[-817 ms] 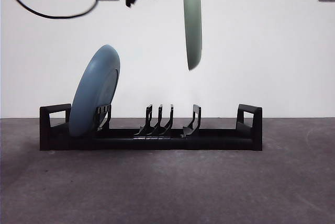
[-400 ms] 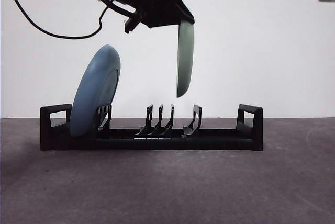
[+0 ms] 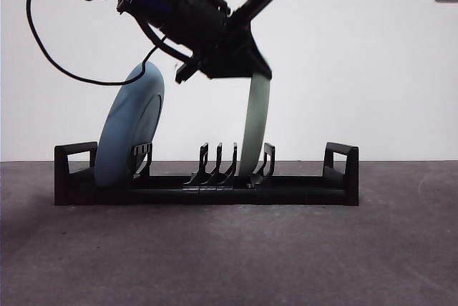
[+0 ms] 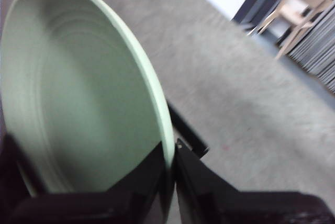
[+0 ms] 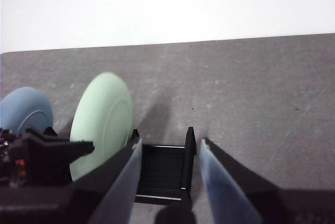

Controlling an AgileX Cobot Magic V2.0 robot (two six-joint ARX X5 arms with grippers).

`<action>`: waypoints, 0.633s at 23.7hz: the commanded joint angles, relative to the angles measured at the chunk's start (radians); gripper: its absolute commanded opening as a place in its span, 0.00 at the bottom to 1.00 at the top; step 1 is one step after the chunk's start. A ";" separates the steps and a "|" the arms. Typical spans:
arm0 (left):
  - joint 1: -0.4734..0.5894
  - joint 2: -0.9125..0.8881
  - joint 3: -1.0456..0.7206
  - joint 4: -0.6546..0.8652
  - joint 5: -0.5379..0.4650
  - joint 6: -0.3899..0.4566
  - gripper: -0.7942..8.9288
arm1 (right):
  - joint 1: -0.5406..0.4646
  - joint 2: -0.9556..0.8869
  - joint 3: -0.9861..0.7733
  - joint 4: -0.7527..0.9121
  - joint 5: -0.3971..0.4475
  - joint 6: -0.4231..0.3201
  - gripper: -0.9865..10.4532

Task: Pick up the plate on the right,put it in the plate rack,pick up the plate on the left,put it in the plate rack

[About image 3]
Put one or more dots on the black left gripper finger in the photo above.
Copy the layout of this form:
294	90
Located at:
261	59
234	63

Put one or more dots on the black plastic plate rack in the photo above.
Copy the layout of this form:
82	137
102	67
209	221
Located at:
200	197

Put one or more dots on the green round plate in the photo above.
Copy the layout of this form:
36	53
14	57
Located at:
255	123

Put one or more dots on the blue round plate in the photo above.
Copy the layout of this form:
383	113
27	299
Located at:
121	134

